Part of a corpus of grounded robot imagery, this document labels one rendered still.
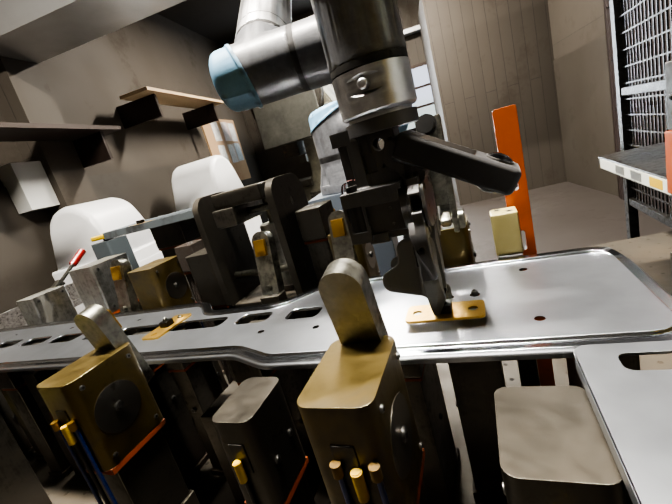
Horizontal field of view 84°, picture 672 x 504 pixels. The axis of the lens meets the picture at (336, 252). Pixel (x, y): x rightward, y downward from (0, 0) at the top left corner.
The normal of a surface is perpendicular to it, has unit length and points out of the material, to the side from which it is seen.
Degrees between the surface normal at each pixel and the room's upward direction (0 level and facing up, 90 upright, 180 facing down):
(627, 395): 0
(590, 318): 0
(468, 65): 90
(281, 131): 90
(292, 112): 90
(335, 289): 102
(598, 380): 0
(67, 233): 90
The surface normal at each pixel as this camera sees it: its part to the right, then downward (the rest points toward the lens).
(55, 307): 0.91, -0.15
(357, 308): -0.26, 0.51
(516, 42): -0.18, 0.29
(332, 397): -0.26, -0.93
